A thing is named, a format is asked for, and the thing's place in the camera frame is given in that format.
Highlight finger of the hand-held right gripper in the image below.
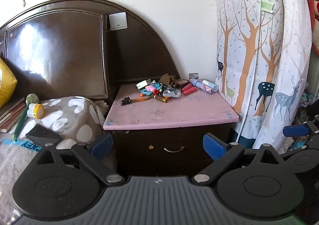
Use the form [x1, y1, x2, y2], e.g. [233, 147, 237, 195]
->
[282, 120, 319, 141]
[290, 139, 319, 152]

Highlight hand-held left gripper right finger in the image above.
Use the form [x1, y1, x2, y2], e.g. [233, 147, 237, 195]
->
[192, 133, 281, 187]

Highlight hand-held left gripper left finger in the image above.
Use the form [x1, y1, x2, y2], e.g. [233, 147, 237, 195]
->
[37, 132, 125, 186]

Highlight dark drawer with lock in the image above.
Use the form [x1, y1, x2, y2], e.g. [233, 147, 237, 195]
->
[112, 132, 230, 163]

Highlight pile of clothes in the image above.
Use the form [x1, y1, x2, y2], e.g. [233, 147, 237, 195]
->
[298, 91, 319, 124]

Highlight dark wooden nightstand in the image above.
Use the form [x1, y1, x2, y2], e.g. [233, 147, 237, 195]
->
[103, 79, 241, 178]

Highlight grey blanket white hearts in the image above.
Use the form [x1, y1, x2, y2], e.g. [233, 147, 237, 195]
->
[15, 96, 117, 173]

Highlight white tube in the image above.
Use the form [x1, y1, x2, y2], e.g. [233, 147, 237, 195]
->
[202, 80, 219, 92]

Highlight black phone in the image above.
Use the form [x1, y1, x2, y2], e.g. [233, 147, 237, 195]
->
[26, 123, 63, 146]

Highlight red hand grip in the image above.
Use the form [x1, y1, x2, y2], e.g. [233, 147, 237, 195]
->
[181, 84, 197, 96]

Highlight floral folding umbrella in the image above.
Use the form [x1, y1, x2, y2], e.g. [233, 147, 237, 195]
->
[190, 78, 212, 95]

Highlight white printed box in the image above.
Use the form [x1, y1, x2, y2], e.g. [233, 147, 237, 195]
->
[162, 88, 181, 98]

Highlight yellow round lid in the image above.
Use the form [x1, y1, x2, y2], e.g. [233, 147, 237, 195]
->
[32, 104, 45, 119]

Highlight white charger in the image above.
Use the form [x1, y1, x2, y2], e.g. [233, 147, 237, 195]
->
[136, 79, 152, 89]

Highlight brown cloth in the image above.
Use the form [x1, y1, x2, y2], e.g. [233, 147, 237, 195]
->
[159, 74, 178, 85]

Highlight deer print wardrobe cover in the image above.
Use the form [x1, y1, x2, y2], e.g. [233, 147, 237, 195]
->
[214, 0, 313, 148]

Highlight grey blanket teal print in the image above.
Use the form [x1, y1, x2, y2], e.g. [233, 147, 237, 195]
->
[0, 138, 49, 218]

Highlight stack of books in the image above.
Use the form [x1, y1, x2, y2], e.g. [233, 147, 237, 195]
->
[0, 97, 27, 133]

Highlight dark brown wooden headboard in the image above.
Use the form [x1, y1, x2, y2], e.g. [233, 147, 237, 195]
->
[0, 0, 181, 106]

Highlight yellow pillow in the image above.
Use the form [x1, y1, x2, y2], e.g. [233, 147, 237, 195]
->
[0, 57, 18, 108]

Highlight red cloth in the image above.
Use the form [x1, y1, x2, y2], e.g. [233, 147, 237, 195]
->
[303, 0, 319, 56]

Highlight green tag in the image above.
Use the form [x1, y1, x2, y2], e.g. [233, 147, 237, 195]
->
[260, 0, 274, 13]

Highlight teal cable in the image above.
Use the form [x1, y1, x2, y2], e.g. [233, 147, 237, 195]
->
[140, 83, 163, 96]

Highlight green handled brush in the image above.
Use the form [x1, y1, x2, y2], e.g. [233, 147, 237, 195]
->
[12, 104, 36, 141]

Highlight white wall switch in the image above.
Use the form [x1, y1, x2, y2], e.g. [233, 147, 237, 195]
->
[109, 12, 127, 31]

